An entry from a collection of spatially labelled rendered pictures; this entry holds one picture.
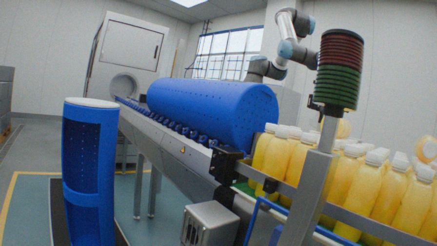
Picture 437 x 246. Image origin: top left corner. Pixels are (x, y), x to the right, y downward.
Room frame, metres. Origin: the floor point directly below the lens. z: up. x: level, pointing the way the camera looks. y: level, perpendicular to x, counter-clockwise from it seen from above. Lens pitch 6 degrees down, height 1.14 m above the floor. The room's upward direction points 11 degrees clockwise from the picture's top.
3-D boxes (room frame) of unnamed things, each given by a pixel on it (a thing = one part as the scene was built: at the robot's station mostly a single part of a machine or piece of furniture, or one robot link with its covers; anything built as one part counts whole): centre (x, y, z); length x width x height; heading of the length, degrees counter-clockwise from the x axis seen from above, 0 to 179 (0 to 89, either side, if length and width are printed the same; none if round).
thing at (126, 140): (2.37, 1.09, 0.31); 0.06 x 0.06 x 0.63; 40
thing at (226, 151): (0.61, -0.05, 0.95); 0.10 x 0.07 x 0.10; 130
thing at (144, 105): (1.79, 0.69, 1.00); 0.10 x 0.04 x 0.15; 130
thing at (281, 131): (0.54, -0.17, 1.09); 0.04 x 0.04 x 0.02
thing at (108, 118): (0.86, 0.60, 0.59); 0.28 x 0.28 x 0.88
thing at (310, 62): (0.84, -0.35, 1.39); 0.11 x 0.11 x 0.08; 5
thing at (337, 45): (0.25, -0.15, 1.23); 0.06 x 0.06 x 0.04
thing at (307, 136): (0.51, -0.24, 1.09); 0.04 x 0.04 x 0.02
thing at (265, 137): (0.61, -0.16, 0.99); 0.07 x 0.07 x 0.19
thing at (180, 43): (2.13, 0.54, 0.85); 0.06 x 0.06 x 1.70; 40
